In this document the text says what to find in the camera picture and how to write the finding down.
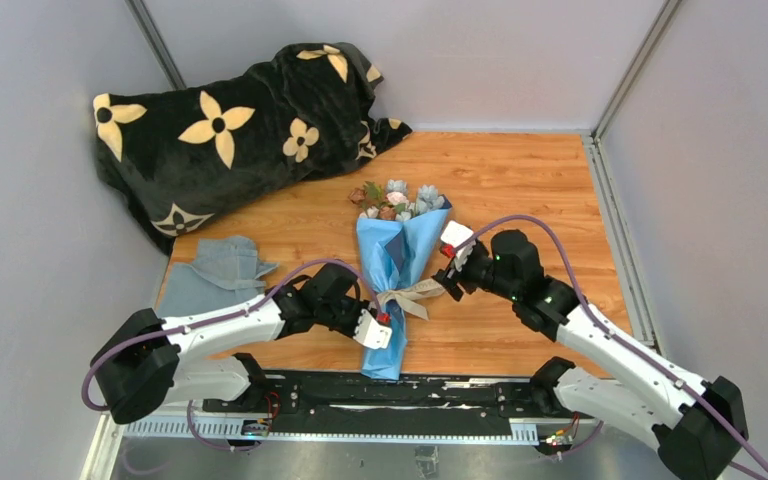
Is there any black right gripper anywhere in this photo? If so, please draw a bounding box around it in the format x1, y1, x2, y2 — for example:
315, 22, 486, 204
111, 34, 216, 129
432, 241, 518, 302

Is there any beige ribbon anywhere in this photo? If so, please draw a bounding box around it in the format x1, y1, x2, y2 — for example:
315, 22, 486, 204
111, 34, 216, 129
376, 278, 446, 321

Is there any blue wrapping paper sheet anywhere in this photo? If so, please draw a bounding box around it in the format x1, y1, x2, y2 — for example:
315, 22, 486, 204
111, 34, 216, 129
356, 197, 451, 381

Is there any blue fake flower stem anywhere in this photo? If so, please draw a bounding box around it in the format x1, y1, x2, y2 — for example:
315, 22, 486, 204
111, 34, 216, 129
385, 180, 446, 219

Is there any orange fake flower stem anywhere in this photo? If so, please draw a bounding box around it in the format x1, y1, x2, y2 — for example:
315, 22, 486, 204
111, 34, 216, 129
348, 181, 398, 221

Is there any pink white fake flower stem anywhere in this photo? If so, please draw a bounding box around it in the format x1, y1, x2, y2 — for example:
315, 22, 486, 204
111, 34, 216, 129
387, 191, 414, 222

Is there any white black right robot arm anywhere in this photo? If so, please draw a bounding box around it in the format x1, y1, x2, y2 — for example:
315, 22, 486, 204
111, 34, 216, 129
434, 221, 748, 479

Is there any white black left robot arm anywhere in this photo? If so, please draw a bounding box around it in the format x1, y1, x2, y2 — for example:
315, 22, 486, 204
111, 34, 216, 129
81, 259, 392, 424

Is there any light blue denim cloth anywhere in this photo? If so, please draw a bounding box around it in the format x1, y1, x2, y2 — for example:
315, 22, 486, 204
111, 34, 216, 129
155, 236, 278, 318

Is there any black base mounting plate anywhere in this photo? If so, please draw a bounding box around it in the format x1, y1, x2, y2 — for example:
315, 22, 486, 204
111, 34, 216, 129
197, 370, 573, 437

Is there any black floral blanket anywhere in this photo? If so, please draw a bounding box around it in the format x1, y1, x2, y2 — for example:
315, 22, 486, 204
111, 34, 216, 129
92, 42, 411, 254

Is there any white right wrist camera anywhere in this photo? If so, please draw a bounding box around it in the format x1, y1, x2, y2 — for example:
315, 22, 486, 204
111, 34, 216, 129
440, 220, 476, 271

